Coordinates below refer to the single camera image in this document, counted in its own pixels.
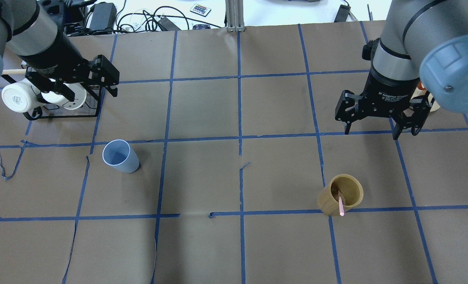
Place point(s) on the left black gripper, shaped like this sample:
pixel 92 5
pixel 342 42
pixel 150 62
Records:
pixel 57 60

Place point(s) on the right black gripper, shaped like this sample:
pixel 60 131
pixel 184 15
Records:
pixel 387 92

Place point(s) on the light blue cup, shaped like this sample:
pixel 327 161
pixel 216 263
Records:
pixel 121 156

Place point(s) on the pink chopstick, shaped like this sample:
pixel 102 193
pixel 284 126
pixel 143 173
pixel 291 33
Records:
pixel 341 200

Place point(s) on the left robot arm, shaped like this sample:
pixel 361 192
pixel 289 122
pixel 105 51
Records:
pixel 29 31

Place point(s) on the bamboo wooden cup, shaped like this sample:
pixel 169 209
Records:
pixel 351 188

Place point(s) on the round wooden coaster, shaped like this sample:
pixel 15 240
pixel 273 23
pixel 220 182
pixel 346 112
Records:
pixel 433 104

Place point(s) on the orange lid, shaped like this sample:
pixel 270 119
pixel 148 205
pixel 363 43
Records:
pixel 420 86

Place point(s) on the white mug near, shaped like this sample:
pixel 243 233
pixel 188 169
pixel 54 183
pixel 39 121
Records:
pixel 21 96

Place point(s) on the wooden rack rod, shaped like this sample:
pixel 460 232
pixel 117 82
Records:
pixel 13 71

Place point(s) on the black power adapter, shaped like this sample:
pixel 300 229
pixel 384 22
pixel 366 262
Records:
pixel 102 16

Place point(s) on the colourful remote control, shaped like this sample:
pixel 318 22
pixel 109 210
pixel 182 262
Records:
pixel 200 10

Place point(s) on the black wire mug rack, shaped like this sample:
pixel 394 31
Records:
pixel 85 105

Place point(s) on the aluminium frame post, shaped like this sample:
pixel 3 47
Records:
pixel 235 15

